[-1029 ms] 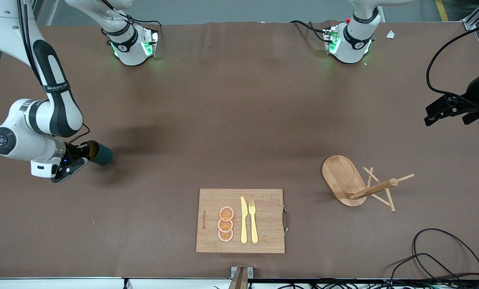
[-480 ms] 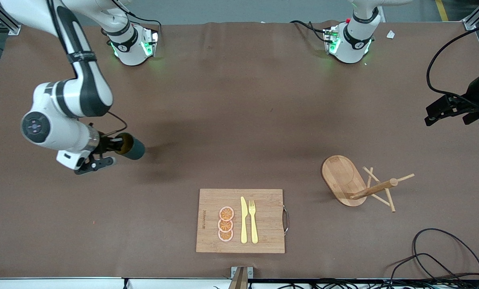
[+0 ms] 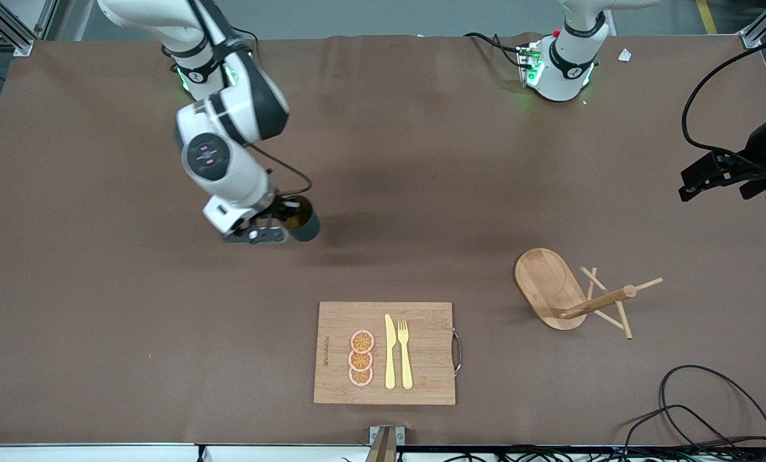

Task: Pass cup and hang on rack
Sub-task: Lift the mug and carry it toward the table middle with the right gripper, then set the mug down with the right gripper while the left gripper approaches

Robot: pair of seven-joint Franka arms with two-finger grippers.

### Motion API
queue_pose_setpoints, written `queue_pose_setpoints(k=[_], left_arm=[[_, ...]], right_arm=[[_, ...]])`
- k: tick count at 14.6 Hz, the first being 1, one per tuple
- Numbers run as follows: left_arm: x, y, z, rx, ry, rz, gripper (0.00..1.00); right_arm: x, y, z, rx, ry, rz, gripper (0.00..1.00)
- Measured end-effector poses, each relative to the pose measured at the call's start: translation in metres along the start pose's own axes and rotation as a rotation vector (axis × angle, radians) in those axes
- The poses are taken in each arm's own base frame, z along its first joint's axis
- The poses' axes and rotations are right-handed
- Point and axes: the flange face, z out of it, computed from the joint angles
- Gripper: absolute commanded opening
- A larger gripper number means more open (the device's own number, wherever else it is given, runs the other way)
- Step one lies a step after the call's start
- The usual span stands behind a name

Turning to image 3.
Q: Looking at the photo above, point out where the black left base cable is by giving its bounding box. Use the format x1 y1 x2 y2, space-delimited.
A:
463 32 528 68

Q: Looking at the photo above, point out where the wooden cup rack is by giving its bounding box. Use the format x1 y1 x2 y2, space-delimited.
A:
514 248 664 340

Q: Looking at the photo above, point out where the bamboo cutting board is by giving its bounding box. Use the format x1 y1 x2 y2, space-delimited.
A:
313 302 464 406

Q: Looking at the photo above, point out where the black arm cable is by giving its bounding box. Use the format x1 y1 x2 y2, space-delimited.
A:
248 144 313 196
681 32 766 158

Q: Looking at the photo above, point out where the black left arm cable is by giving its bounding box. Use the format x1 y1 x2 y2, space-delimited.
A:
681 32 766 158

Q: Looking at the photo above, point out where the yellow plastic knife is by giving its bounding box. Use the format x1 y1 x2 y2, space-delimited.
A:
384 314 397 391

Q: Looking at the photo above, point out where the brown table cover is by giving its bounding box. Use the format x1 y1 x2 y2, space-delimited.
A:
0 32 766 447

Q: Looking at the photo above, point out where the black floor cable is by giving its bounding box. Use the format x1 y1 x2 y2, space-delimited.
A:
659 364 766 462
614 403 766 462

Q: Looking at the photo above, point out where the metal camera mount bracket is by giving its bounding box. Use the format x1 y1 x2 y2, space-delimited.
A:
365 425 406 462

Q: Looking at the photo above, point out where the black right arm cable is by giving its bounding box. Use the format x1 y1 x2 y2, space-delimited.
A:
248 144 313 196

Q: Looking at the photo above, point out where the dark teal cup yellow inside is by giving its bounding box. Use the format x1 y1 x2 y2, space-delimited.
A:
282 195 322 243

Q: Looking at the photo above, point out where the yellow plastic fork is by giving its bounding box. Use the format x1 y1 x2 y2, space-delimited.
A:
397 319 414 391

